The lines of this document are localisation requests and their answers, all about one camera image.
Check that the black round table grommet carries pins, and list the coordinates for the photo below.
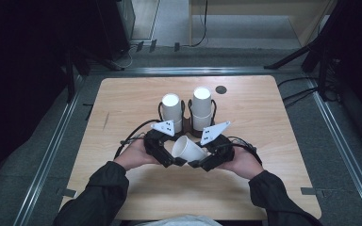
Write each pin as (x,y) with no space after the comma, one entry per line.
(221,89)

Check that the person's grey shirt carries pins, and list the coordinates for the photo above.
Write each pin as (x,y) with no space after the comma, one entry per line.
(182,220)

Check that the dark brown cup holder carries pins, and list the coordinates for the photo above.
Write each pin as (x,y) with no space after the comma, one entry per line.
(187,124)

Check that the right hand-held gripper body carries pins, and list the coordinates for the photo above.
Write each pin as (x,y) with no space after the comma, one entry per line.
(221,150)

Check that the light wooden furniture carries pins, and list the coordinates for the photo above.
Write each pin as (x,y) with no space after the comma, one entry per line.
(248,9)

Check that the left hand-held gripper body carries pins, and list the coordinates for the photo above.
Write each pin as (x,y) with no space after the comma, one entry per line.
(157,142)

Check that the black equipment cabinet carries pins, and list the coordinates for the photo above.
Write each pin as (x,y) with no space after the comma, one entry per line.
(106,28)

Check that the single white paper cup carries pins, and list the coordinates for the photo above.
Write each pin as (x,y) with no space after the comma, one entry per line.
(190,150)

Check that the grey tape piece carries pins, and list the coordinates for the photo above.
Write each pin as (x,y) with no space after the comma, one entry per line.
(308,190)
(66,192)

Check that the metal floor rail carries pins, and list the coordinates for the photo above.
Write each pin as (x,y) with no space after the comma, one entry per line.
(48,160)
(201,70)
(342,138)

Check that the person's right hand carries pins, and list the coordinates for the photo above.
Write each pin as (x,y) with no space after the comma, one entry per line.
(243,163)

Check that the stack of white paper cups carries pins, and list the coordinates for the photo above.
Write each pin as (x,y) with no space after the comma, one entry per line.
(201,106)
(171,109)

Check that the person's left hand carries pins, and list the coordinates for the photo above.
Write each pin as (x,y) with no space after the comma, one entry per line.
(135,155)

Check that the black tripod stand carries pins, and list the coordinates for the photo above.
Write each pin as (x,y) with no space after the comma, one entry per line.
(290,57)

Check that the black metal stand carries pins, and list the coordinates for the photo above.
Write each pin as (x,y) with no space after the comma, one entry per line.
(70,78)

